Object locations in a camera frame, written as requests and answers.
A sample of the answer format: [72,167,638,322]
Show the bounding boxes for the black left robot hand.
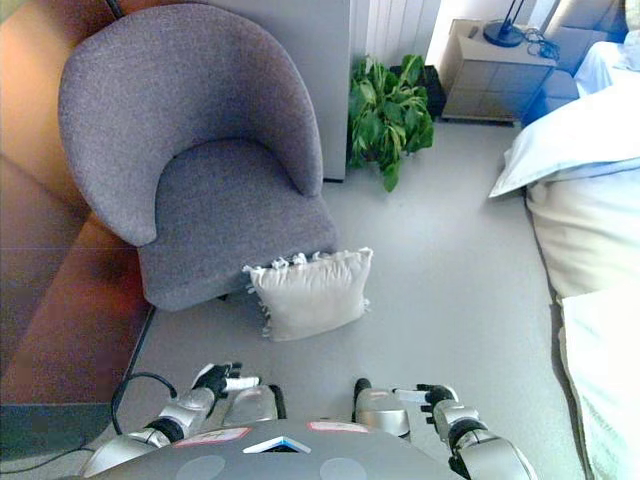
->
[191,361,262,400]

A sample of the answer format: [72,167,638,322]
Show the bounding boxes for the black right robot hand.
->
[392,383,460,425]

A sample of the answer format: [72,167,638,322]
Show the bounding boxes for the white fringed pillow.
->
[242,246,374,343]

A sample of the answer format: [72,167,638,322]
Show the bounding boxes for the light blue bed pillow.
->
[488,84,640,199]

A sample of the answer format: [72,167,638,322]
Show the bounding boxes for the silver left robot leg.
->
[219,383,288,429]

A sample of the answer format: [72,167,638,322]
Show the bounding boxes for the silver robot leg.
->
[219,383,288,429]
[351,377,412,441]

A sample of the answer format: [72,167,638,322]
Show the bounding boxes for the silver right robot leg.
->
[351,377,412,441]

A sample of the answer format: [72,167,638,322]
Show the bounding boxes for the grey robot torso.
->
[79,418,461,480]

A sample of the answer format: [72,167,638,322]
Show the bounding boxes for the white bed with duvet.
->
[524,41,640,480]

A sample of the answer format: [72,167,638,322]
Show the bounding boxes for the brown wooden cabinet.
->
[0,0,154,406]

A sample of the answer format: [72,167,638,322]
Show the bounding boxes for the grey fabric armchair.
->
[58,3,341,313]

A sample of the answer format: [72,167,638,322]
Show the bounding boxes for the green potted plant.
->
[346,53,435,193]

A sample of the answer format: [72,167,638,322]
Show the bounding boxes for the beige bedside cabinet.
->
[441,18,558,124]

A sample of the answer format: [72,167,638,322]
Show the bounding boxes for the black cable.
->
[110,371,179,436]

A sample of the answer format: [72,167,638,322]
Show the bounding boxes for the black cord on cabinet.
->
[519,26,561,60]

